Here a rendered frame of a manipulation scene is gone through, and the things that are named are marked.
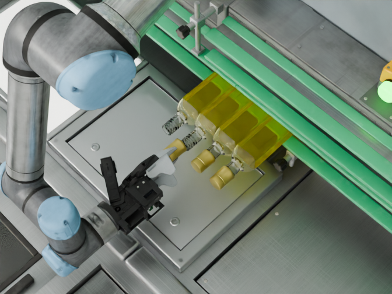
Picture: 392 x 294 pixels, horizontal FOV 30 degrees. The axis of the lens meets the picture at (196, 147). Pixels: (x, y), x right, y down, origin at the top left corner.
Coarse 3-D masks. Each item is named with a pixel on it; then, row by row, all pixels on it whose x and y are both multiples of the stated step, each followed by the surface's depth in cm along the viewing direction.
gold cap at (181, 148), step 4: (176, 140) 163; (180, 140) 162; (172, 144) 162; (176, 144) 162; (180, 144) 162; (164, 148) 162; (180, 148) 162; (184, 148) 162; (176, 152) 161; (180, 152) 162; (172, 156) 161; (176, 156) 162; (172, 160) 162
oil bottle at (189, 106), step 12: (204, 84) 169; (216, 84) 168; (228, 84) 169; (192, 96) 167; (204, 96) 167; (216, 96) 167; (180, 108) 166; (192, 108) 165; (204, 108) 166; (192, 120) 166
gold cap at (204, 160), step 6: (204, 150) 161; (198, 156) 160; (204, 156) 160; (210, 156) 160; (192, 162) 160; (198, 162) 159; (204, 162) 159; (210, 162) 160; (198, 168) 159; (204, 168) 160
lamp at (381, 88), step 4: (384, 80) 147; (388, 80) 146; (384, 84) 145; (388, 84) 145; (380, 88) 146; (384, 88) 145; (388, 88) 145; (380, 92) 146; (384, 92) 145; (388, 92) 145; (380, 96) 147; (384, 96) 146; (388, 96) 145; (384, 100) 147; (388, 100) 146
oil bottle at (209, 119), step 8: (232, 88) 168; (224, 96) 167; (232, 96) 167; (240, 96) 167; (216, 104) 166; (224, 104) 166; (232, 104) 166; (240, 104) 166; (208, 112) 165; (216, 112) 165; (224, 112) 164; (232, 112) 165; (200, 120) 164; (208, 120) 163; (216, 120) 163; (224, 120) 164; (200, 128) 164; (208, 128) 163; (216, 128) 163; (208, 136) 164
